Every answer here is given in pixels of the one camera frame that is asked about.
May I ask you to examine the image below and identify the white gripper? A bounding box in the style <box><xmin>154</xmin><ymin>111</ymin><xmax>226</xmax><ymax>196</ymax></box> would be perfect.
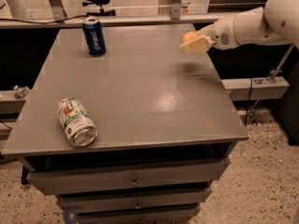
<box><xmin>179</xmin><ymin>16</ymin><xmax>238</xmax><ymax>54</ymax></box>

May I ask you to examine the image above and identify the orange fruit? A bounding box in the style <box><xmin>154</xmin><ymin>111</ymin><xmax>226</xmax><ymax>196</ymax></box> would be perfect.
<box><xmin>181</xmin><ymin>32</ymin><xmax>197</xmax><ymax>43</ymax></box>

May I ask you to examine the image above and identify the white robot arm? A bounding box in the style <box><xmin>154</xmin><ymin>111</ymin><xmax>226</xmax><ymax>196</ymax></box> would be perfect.
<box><xmin>179</xmin><ymin>0</ymin><xmax>299</xmax><ymax>53</ymax></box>

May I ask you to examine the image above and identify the blue pepsi can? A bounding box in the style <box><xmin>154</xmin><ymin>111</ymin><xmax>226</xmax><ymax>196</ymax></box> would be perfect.
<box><xmin>82</xmin><ymin>17</ymin><xmax>106</xmax><ymax>56</ymax></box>

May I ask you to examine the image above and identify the white green soda can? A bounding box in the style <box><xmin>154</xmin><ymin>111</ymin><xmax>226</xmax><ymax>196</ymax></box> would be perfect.
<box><xmin>57</xmin><ymin>97</ymin><xmax>97</xmax><ymax>147</ymax></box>

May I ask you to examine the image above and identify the grey drawer cabinet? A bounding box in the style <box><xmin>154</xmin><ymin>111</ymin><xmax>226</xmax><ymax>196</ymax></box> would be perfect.
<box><xmin>1</xmin><ymin>23</ymin><xmax>249</xmax><ymax>224</ymax></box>

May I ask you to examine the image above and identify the top grey drawer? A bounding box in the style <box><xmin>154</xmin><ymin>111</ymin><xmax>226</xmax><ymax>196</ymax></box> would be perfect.
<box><xmin>27</xmin><ymin>158</ymin><xmax>230</xmax><ymax>195</ymax></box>

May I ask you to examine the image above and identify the grey drawer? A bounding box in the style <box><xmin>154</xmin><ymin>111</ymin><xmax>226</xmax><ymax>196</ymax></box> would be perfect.
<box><xmin>76</xmin><ymin>204</ymin><xmax>200</xmax><ymax>224</ymax></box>
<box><xmin>57</xmin><ymin>186</ymin><xmax>211</xmax><ymax>214</ymax></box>
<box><xmin>27</xmin><ymin>158</ymin><xmax>230</xmax><ymax>195</ymax></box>

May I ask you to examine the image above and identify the bottom grey drawer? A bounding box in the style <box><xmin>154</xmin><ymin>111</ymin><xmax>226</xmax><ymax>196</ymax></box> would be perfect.
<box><xmin>76</xmin><ymin>204</ymin><xmax>200</xmax><ymax>224</ymax></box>

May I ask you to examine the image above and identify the small crumpled clear object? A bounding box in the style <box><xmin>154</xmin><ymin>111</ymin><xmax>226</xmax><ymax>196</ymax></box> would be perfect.
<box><xmin>13</xmin><ymin>85</ymin><xmax>30</xmax><ymax>99</ymax></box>

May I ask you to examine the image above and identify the middle grey drawer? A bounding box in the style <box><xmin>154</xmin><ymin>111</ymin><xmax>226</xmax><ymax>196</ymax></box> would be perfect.
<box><xmin>57</xmin><ymin>186</ymin><xmax>211</xmax><ymax>214</ymax></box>

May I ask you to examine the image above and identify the grey metal rail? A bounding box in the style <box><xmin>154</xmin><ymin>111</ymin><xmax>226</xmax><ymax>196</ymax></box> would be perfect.
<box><xmin>0</xmin><ymin>12</ymin><xmax>235</xmax><ymax>29</ymax></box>

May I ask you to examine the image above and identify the black cable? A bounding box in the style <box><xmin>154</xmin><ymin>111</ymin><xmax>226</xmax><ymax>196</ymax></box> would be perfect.
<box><xmin>0</xmin><ymin>13</ymin><xmax>88</xmax><ymax>25</ymax></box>

